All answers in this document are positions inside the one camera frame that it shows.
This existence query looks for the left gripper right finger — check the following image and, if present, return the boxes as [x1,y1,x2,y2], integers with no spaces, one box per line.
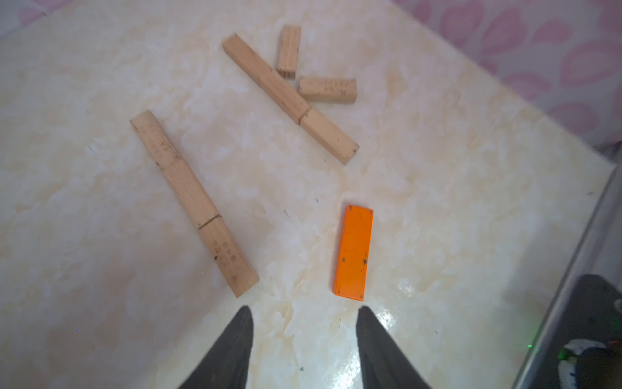
[356,306,430,389]

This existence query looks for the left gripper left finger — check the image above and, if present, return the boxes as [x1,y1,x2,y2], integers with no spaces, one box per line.
[179,306,254,389]

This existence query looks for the wooden block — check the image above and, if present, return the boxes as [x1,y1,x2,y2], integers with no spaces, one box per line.
[301,109,359,165]
[275,24,301,79]
[299,77,357,104]
[222,34,310,124]
[199,216,259,298]
[130,110,220,230]

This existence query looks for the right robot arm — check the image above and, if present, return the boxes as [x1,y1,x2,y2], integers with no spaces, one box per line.
[530,274,621,388]

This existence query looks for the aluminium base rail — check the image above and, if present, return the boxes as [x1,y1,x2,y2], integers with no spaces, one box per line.
[513,144,621,388]

